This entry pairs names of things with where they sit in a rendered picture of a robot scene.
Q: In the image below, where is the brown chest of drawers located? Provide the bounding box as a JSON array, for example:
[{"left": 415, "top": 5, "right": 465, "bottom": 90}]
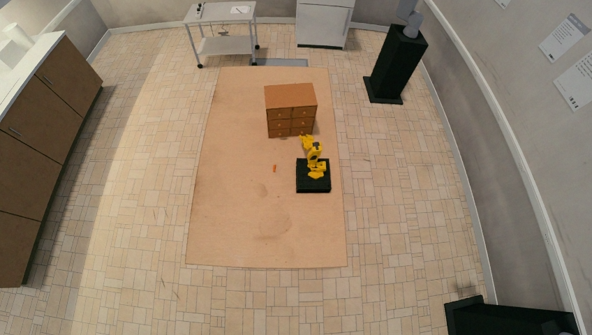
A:
[{"left": 264, "top": 83, "right": 318, "bottom": 138}]

